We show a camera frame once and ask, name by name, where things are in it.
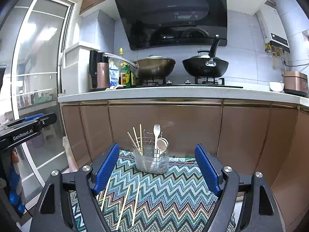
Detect person's left forearm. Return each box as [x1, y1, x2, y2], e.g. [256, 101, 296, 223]
[0, 148, 27, 219]

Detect black power cable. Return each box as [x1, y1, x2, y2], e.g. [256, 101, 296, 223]
[282, 59, 309, 76]

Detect black range hood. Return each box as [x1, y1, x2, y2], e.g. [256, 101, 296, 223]
[113, 0, 228, 51]

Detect shelf of assorted bottles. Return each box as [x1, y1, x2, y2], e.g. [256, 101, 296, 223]
[17, 90, 55, 107]

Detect wire and plastic utensil holder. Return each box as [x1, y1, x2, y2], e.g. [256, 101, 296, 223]
[133, 129, 170, 174]

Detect white spoon with pink bowl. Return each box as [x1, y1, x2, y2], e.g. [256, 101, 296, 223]
[156, 138, 167, 160]

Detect white water heater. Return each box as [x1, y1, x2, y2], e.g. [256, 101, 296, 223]
[256, 1, 290, 53]

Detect yellow cap oil bottle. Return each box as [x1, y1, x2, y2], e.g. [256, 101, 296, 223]
[118, 48, 125, 74]

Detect row of brown cabinet doors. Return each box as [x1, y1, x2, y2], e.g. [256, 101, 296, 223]
[60, 99, 309, 232]

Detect steel wok with long handle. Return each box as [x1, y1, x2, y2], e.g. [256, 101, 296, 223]
[98, 51, 176, 79]

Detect brass gas pipe valves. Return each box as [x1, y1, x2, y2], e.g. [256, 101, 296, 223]
[265, 43, 286, 69]

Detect black wok with handle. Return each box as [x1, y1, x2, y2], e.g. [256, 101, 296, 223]
[182, 34, 229, 78]

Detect sliding glass door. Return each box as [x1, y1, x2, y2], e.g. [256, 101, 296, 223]
[0, 0, 75, 208]

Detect white bowl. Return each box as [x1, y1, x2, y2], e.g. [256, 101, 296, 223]
[269, 82, 285, 93]

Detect zigzag patterned cloth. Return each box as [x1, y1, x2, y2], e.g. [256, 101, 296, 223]
[70, 149, 236, 232]

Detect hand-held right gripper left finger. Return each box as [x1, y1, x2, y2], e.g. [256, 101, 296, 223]
[29, 143, 120, 232]

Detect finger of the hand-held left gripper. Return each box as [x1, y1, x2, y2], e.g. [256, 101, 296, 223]
[5, 113, 57, 132]

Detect white kitchen countertop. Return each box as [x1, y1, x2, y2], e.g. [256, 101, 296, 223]
[57, 87, 309, 113]

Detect white and blue salt bag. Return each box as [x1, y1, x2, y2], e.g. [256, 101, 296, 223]
[109, 61, 119, 87]

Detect white plastic fork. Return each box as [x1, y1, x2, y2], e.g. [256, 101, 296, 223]
[154, 124, 161, 160]

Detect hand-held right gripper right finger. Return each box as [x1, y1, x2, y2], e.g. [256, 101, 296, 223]
[194, 143, 282, 232]

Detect white boxed pipe column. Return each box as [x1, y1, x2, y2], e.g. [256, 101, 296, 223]
[58, 10, 115, 96]

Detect green bottle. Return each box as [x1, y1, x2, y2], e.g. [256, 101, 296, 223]
[120, 63, 131, 88]

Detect pink rice cooker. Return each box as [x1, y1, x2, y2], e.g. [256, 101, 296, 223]
[283, 71, 308, 96]

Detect black gas stove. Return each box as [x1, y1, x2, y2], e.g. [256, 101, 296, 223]
[135, 77, 244, 89]

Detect pink and black kettle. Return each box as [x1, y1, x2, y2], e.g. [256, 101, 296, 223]
[88, 49, 111, 92]

